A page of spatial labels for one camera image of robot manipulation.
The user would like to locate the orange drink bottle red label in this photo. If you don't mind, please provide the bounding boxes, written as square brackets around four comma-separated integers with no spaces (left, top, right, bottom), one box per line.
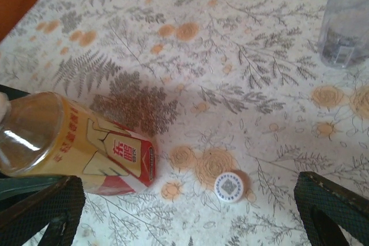
[0,92,159,196]

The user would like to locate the white cap blue QR print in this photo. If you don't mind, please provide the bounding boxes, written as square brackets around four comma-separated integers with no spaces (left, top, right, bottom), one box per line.
[213,171,248,202]

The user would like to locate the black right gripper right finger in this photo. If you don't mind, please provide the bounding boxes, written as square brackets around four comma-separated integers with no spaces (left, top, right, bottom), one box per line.
[293,171,369,246]

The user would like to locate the clear bluish water bottle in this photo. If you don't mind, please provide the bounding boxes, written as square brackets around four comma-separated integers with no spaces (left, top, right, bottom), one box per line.
[318,0,369,70]

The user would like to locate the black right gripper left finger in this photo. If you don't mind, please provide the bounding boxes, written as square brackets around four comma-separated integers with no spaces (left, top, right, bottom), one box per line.
[0,175,86,246]

